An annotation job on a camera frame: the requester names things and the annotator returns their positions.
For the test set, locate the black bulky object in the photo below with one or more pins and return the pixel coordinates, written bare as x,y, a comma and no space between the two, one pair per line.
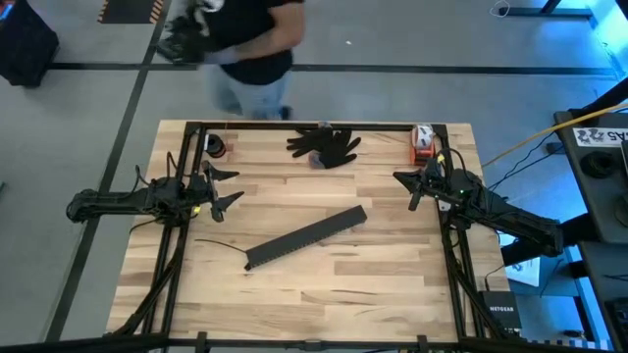
184,39

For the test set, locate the black metal table frame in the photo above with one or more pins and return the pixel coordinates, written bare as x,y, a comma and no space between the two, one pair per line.
382,126

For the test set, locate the black striped floor mat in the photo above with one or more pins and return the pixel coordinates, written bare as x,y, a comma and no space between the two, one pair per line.
130,11

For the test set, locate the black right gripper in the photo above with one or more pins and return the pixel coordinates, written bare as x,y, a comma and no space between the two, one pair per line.
434,184

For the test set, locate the black crate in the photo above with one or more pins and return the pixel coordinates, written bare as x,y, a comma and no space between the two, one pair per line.
24,44

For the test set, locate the black desk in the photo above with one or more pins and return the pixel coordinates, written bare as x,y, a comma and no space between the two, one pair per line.
593,196

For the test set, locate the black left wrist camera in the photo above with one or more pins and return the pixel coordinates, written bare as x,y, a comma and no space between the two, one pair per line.
169,188

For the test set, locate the black network switch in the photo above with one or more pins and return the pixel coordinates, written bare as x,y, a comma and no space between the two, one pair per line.
500,309

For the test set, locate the orange tape dispenser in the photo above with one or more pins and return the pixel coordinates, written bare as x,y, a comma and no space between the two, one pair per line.
422,144

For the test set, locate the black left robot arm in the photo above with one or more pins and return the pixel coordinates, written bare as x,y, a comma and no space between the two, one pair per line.
122,201

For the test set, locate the person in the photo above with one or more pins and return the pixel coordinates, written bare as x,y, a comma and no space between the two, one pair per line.
255,49

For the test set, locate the white printed label sheet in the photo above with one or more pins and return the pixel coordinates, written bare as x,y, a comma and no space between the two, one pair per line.
601,136

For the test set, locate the black floor stand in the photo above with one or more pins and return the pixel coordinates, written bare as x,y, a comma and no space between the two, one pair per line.
549,11

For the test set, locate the black round spool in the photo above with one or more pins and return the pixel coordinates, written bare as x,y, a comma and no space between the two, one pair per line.
214,145

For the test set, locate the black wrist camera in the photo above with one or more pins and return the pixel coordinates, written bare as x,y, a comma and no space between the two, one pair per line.
169,188
432,171

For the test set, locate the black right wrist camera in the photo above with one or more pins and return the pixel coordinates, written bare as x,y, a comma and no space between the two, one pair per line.
432,171

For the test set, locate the black zip tie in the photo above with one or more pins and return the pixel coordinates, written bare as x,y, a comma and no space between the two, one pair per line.
221,243

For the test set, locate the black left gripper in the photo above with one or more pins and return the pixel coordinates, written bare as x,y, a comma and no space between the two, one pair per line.
208,193

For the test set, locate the black raceway cover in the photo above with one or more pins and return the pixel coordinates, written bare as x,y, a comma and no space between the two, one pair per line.
309,233

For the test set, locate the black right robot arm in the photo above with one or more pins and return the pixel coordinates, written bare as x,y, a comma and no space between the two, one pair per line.
505,218

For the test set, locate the white paper sheet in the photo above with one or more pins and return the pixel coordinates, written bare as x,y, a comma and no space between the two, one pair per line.
520,267

